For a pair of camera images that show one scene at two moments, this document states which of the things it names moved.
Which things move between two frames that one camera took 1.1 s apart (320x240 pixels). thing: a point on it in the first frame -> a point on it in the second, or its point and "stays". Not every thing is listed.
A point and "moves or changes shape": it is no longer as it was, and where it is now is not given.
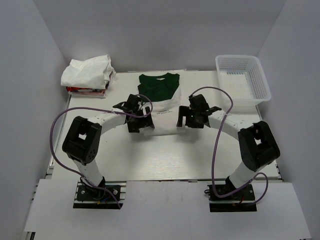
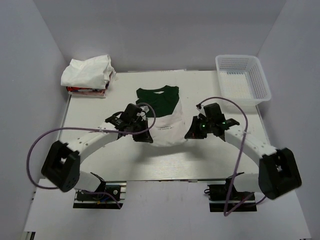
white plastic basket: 242,76 stays
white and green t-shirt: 164,91 moves or changes shape
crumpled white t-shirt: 94,72 stays
